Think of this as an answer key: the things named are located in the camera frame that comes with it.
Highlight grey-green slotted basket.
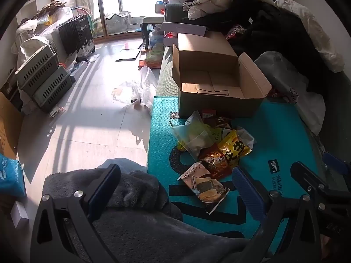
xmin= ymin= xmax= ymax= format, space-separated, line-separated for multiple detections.
xmin=15 ymin=44 xmax=60 ymax=88
xmin=31 ymin=66 xmax=72 ymax=112

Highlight dark stool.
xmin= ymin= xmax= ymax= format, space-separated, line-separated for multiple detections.
xmin=140 ymin=16 xmax=165 ymax=50

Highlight red-brown noodle packet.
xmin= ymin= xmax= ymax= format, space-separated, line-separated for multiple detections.
xmin=199 ymin=145 xmax=234 ymax=180

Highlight red printed wrapper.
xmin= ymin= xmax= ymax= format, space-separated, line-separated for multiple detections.
xmin=267 ymin=87 xmax=300 ymax=105

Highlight teal bubble mailer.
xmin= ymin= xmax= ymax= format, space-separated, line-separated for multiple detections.
xmin=147 ymin=96 xmax=327 ymax=256

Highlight white crinkled wrapper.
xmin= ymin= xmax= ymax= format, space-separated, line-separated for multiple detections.
xmin=236 ymin=127 xmax=258 ymax=146

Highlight red snack bag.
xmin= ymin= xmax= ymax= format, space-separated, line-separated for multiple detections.
xmin=225 ymin=24 xmax=248 ymax=40

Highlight brown flat cardboard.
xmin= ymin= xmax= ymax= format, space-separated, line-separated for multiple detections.
xmin=0 ymin=92 xmax=24 ymax=160

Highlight blue tissue pack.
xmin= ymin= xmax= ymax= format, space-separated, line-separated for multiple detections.
xmin=0 ymin=153 xmax=27 ymax=198

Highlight white bags heap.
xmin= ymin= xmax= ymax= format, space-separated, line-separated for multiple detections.
xmin=11 ymin=7 xmax=74 ymax=61

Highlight clear plastic bag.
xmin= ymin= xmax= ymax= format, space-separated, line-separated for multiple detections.
xmin=111 ymin=66 xmax=159 ymax=108

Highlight small white box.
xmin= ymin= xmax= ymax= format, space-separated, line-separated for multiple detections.
xmin=11 ymin=201 xmax=29 ymax=229

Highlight cream knitted cloth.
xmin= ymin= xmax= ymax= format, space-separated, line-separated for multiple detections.
xmin=183 ymin=0 xmax=238 ymax=20

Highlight pink wafer packet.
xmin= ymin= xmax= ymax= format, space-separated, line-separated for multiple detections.
xmin=178 ymin=161 xmax=231 ymax=215

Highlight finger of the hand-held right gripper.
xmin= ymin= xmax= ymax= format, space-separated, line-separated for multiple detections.
xmin=322 ymin=152 xmax=351 ymax=176
xmin=291 ymin=161 xmax=351 ymax=212

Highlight yellow-green white sachet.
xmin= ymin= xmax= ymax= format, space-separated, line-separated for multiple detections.
xmin=208 ymin=126 xmax=229 ymax=143

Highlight white crumpled cloth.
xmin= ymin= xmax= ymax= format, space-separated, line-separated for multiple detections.
xmin=274 ymin=0 xmax=345 ymax=73

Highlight clear zip bag of nuts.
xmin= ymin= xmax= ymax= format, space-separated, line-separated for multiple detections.
xmin=170 ymin=111 xmax=218 ymax=161

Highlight grey fleece blanket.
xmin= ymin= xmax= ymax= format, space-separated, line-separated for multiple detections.
xmin=42 ymin=157 xmax=249 ymax=263

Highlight white storage bag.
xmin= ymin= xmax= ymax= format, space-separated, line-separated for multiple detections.
xmin=105 ymin=11 xmax=133 ymax=34

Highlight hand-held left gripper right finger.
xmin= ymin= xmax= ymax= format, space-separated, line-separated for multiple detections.
xmin=232 ymin=167 xmax=322 ymax=263

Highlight pile of black clothes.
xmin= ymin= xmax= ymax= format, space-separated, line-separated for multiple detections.
xmin=189 ymin=0 xmax=331 ymax=96

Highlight white plastic bag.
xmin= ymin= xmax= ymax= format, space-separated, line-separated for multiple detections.
xmin=254 ymin=51 xmax=327 ymax=137

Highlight green sofa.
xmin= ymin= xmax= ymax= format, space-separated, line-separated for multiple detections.
xmin=152 ymin=3 xmax=351 ymax=187

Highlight cardboard box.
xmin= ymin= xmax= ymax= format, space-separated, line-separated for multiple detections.
xmin=172 ymin=32 xmax=273 ymax=119

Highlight black suitcase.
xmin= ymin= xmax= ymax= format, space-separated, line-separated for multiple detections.
xmin=58 ymin=14 xmax=96 ymax=61

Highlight brown cloth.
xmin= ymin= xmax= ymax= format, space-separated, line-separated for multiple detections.
xmin=45 ymin=0 xmax=68 ymax=13

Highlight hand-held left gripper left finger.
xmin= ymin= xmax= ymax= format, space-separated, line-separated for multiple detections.
xmin=30 ymin=164 xmax=122 ymax=263

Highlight pale green bag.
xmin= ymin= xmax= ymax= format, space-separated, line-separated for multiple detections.
xmin=146 ymin=42 xmax=164 ymax=68

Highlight yellow snack packet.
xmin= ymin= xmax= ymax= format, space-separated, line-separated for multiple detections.
xmin=218 ymin=130 xmax=253 ymax=168

